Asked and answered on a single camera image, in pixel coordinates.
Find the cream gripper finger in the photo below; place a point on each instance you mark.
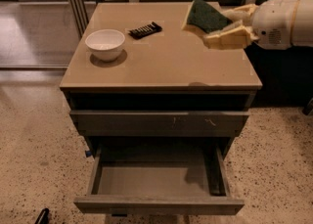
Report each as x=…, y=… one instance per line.
x=243, y=13
x=236, y=35

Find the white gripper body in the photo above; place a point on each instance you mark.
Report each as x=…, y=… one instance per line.
x=273, y=22

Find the green and yellow sponge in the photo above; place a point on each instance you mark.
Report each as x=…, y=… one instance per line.
x=204, y=18

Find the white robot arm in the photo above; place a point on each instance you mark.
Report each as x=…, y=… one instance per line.
x=302, y=25

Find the grey drawer cabinet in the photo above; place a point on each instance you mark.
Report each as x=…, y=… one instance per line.
x=170, y=71

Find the grey top drawer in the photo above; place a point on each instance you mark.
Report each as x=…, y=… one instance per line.
x=159, y=124

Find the open grey middle drawer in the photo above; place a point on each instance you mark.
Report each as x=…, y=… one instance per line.
x=168, y=180

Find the black snack bar wrapper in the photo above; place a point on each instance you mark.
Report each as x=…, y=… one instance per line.
x=145, y=30

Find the white ceramic bowl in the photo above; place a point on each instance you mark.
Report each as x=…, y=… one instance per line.
x=105, y=44

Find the blue cabinet knob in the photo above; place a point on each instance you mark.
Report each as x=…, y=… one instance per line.
x=88, y=153

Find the black object on floor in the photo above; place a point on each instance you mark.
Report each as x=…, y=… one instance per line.
x=43, y=217

